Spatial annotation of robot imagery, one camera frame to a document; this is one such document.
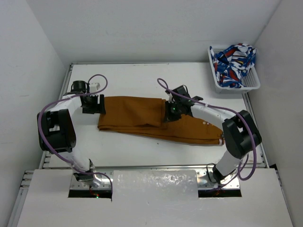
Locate white front cover board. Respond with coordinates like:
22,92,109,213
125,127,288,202
18,169,292,227

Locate blue white patterned cloth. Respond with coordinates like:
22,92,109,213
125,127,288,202
209,44,256,89

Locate aluminium table frame rail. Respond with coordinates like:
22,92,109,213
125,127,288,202
38,62,75,169

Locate brown trousers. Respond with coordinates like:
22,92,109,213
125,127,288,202
98,96,224,145

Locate white plastic basket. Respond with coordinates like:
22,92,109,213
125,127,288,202
207,47,260,94

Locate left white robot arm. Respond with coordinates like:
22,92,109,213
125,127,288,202
37,80,106,188

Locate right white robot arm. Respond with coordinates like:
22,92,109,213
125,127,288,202
164,85,262,184

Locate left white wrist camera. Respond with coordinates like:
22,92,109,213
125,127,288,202
89,82,100,93

